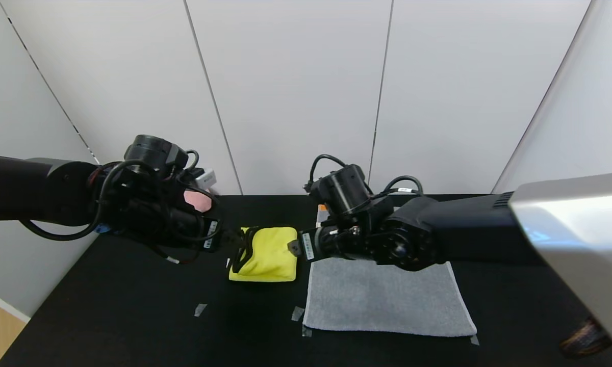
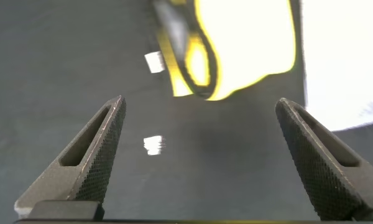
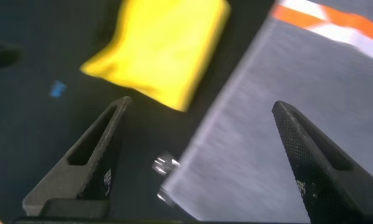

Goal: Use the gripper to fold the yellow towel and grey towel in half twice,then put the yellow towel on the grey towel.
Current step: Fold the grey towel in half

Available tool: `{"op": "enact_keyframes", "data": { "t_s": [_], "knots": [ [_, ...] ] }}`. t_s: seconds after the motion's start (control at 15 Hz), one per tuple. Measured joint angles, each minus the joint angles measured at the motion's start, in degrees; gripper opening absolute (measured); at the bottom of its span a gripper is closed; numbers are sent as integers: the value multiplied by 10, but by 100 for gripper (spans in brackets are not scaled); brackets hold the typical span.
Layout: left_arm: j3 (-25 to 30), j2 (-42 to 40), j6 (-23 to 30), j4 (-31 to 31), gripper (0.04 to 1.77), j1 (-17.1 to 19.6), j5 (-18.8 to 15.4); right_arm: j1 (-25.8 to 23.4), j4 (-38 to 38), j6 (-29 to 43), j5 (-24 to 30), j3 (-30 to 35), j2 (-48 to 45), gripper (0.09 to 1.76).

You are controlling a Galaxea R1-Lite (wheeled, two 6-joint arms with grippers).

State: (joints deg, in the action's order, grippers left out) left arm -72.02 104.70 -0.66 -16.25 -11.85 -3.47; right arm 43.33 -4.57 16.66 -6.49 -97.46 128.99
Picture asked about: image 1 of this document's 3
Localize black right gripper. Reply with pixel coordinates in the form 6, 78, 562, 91
287, 227, 339, 262

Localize grey towel with orange stripes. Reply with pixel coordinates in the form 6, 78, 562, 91
302, 204, 477, 338

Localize pink plush peach toy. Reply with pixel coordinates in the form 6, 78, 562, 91
183, 190, 214, 212

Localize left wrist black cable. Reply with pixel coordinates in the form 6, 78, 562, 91
19, 149, 222, 266

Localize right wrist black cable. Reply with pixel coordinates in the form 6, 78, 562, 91
303, 154, 424, 197

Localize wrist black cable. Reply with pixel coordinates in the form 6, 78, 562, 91
19, 149, 222, 266
303, 154, 424, 197

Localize yellow towel with black trim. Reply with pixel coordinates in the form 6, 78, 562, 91
226, 226, 299, 282

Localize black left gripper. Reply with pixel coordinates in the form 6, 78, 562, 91
168, 207, 247, 253

